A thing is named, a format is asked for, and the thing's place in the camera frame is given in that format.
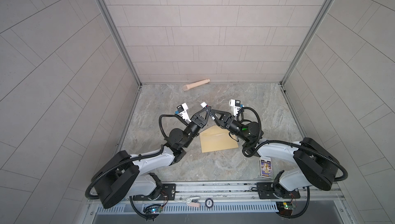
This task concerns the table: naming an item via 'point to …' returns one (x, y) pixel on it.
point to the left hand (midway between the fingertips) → (214, 109)
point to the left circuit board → (153, 208)
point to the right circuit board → (285, 208)
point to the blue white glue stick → (203, 105)
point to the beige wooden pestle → (191, 85)
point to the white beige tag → (189, 202)
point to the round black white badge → (209, 203)
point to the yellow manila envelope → (216, 138)
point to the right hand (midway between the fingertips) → (210, 116)
